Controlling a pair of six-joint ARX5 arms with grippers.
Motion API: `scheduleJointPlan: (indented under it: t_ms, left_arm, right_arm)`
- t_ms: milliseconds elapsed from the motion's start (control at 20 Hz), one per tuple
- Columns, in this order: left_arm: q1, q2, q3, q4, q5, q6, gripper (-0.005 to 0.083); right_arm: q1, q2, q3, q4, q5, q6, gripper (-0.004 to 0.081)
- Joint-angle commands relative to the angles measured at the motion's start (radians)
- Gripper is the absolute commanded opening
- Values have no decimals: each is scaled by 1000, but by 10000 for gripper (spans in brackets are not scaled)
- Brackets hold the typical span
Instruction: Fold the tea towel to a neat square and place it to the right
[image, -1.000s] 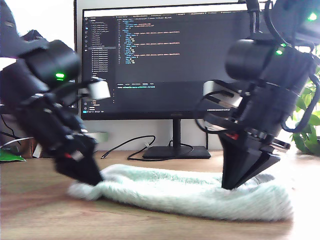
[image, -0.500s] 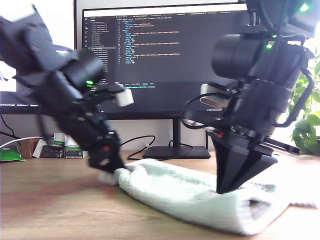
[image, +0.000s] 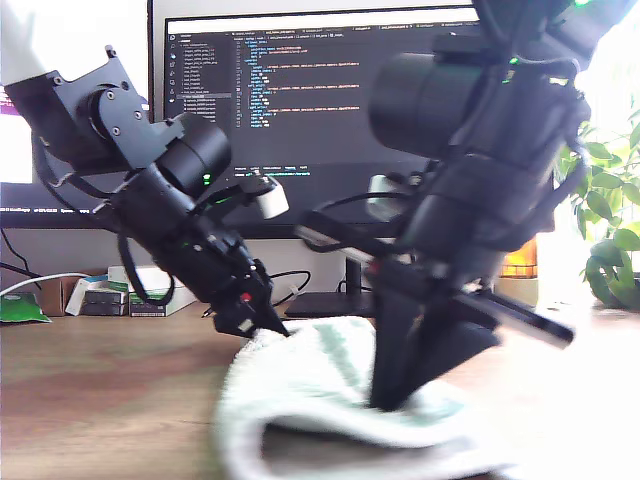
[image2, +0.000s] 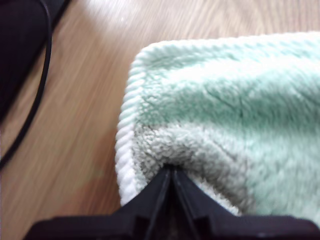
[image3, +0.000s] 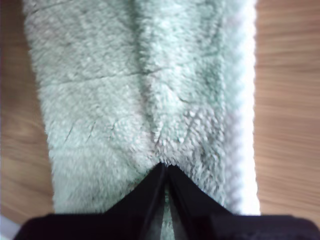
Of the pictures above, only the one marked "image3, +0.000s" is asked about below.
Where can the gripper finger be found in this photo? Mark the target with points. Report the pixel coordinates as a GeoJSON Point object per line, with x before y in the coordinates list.
{"type": "Point", "coordinates": [200, 217]}
{"type": "Point", "coordinates": [140, 215]}

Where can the mint green fluffy tea towel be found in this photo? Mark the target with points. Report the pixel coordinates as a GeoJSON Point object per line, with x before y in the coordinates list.
{"type": "Point", "coordinates": [125, 87]}

